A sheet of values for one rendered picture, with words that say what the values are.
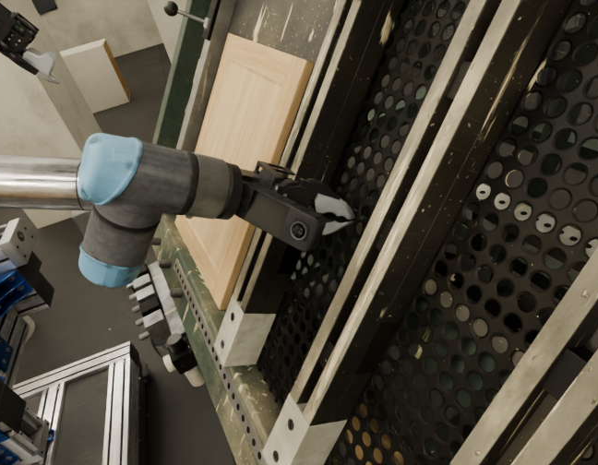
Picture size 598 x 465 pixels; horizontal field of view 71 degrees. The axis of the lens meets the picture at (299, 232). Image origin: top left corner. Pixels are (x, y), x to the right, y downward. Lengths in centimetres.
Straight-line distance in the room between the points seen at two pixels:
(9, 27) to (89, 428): 137
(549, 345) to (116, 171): 42
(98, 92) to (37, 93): 277
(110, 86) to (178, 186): 569
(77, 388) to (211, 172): 167
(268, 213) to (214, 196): 7
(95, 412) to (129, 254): 145
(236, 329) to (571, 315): 56
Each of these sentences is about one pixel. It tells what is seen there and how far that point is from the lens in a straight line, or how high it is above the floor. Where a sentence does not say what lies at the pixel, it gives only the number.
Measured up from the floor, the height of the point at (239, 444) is 84.
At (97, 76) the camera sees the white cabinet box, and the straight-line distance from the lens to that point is 614.
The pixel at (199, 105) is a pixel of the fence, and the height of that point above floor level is 118.
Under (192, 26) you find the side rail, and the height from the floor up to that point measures 134.
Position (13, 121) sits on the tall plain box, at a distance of 356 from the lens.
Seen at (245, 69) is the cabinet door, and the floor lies 129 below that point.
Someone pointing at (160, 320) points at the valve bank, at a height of 76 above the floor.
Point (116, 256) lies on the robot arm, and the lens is 53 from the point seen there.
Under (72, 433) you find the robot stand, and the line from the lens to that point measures 195.
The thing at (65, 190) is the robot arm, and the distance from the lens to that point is 66.
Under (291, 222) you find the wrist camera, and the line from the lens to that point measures 49.
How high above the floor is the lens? 158
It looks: 37 degrees down
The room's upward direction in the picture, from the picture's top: 15 degrees counter-clockwise
